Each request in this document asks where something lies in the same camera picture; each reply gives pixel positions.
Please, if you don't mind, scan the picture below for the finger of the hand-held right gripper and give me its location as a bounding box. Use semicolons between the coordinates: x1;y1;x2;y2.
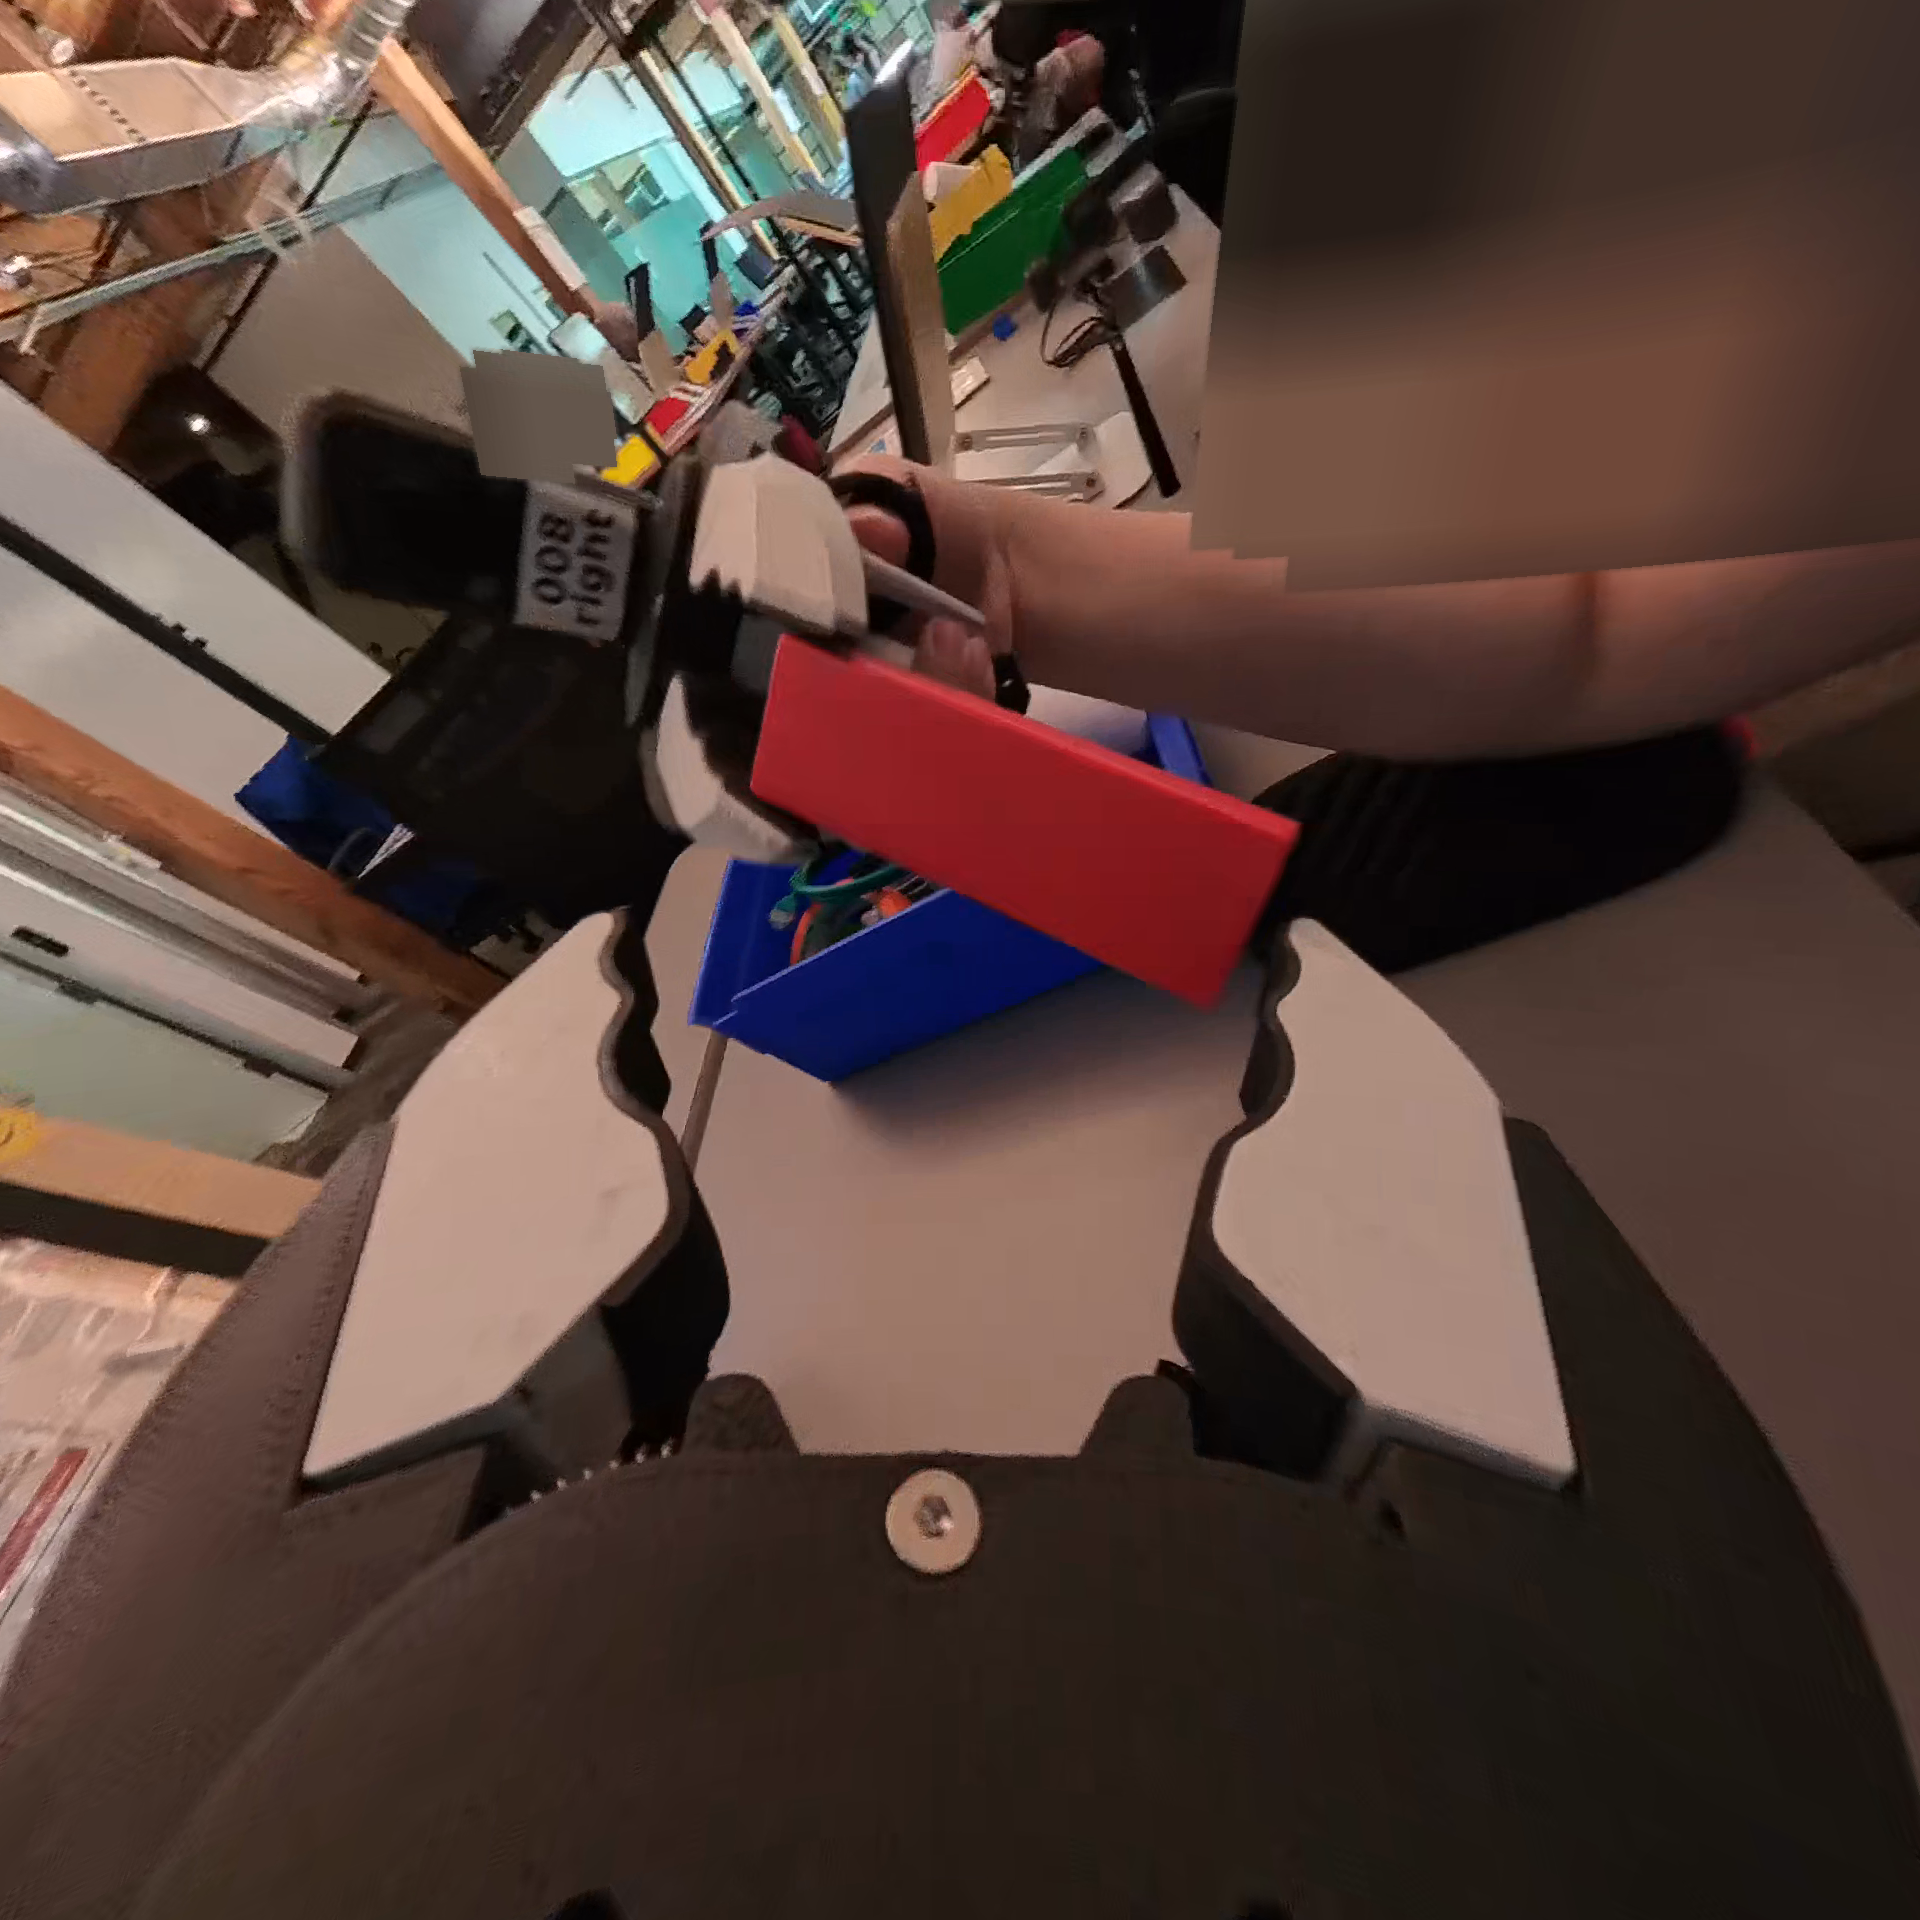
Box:
687;454;875;644
641;674;825;866

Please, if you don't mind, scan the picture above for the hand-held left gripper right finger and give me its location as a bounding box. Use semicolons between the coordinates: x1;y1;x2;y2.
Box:
1177;914;1580;1490

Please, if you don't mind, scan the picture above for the black handled tool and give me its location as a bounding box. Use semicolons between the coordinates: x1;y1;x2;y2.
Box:
1101;315;1185;500

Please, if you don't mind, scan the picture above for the rectangular metal duct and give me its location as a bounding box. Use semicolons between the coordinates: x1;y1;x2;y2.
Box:
0;60;309;208

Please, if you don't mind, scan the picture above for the black instruction sheet board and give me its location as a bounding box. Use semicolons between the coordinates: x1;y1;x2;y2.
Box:
0;1185;275;1652

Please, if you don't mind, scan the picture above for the green storage bin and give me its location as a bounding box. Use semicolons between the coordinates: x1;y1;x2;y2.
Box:
937;141;1099;339

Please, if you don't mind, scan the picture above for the blue fabric bag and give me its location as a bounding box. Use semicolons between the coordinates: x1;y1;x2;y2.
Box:
238;737;496;940

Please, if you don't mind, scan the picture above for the red block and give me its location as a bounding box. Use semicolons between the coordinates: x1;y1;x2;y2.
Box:
747;638;1302;1011

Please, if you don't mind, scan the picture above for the green ethernet cable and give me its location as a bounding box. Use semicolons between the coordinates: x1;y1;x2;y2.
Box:
768;853;889;945

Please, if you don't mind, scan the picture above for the black office chair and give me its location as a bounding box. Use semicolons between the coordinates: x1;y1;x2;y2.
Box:
323;600;683;906

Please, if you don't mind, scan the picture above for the wooden support post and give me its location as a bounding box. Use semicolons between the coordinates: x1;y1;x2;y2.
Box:
0;681;508;1021

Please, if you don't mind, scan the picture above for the yellow storage bin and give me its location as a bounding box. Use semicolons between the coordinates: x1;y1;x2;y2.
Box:
920;152;1017;261

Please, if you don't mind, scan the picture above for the blue plastic bin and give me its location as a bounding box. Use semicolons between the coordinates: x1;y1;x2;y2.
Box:
689;710;1214;1086

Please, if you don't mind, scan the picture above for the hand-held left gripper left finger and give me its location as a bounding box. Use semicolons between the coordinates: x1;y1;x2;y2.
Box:
299;908;695;1489

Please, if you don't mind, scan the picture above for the orange masking tape roll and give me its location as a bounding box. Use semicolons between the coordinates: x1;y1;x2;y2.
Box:
790;885;920;964

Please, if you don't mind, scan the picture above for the person's right forearm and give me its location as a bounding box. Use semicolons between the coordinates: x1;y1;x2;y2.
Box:
990;497;1920;758

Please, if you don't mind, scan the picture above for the person's right hand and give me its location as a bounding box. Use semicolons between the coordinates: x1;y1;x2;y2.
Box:
831;461;1033;710

